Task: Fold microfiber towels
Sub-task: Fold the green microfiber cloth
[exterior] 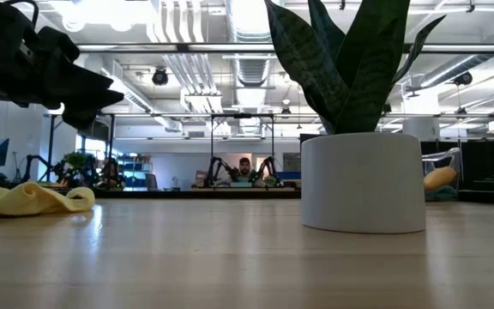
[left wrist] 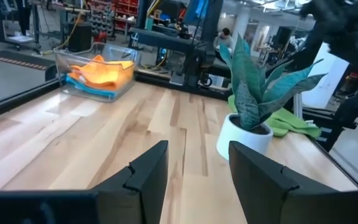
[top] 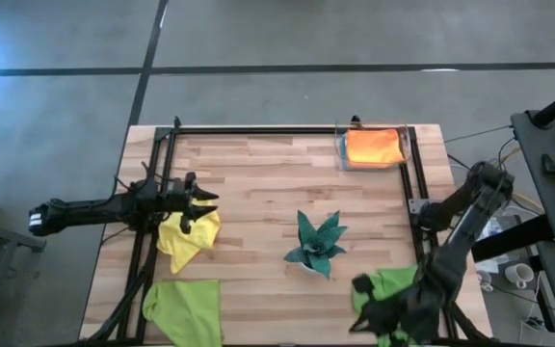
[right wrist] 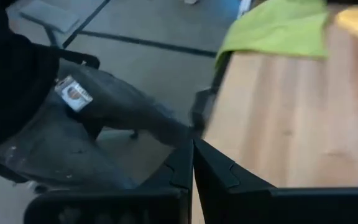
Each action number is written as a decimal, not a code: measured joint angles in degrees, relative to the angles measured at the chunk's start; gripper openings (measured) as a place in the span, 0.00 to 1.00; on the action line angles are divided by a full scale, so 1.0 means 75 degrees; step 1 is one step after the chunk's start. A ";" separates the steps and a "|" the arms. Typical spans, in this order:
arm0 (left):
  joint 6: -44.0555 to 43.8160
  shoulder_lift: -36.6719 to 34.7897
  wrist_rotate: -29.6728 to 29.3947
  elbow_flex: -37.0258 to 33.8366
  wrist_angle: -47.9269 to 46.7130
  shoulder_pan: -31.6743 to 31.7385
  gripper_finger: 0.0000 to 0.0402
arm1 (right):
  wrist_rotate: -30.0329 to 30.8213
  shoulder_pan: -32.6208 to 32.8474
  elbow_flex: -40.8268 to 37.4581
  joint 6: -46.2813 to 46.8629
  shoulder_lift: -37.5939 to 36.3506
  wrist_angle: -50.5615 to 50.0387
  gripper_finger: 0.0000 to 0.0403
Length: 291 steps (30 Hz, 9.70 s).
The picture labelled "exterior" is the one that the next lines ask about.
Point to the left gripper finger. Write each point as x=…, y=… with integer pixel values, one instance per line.
x=84, y=80
x=86, y=105

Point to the yellow microfiber towel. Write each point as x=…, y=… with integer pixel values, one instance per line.
x=24, y=201

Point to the snake plant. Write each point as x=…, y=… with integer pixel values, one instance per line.
x=363, y=184

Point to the orange microfiber towel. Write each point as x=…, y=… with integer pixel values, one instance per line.
x=440, y=178

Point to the blue microfiber towel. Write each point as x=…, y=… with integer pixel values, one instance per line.
x=442, y=195

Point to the black background robot arm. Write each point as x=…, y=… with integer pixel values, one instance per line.
x=270, y=169
x=37, y=165
x=219, y=169

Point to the small green potted plant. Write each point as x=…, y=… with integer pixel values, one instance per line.
x=74, y=161

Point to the person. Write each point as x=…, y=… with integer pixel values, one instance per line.
x=110, y=171
x=244, y=169

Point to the black ceiling spotlight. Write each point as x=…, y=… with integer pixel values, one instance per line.
x=160, y=76
x=462, y=78

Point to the white column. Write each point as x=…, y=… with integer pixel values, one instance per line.
x=420, y=129

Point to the clear plastic bin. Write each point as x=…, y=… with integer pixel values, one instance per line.
x=448, y=159

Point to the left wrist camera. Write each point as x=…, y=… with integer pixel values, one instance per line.
x=58, y=43

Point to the black aluminium table frame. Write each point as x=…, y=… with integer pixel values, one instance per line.
x=165, y=194

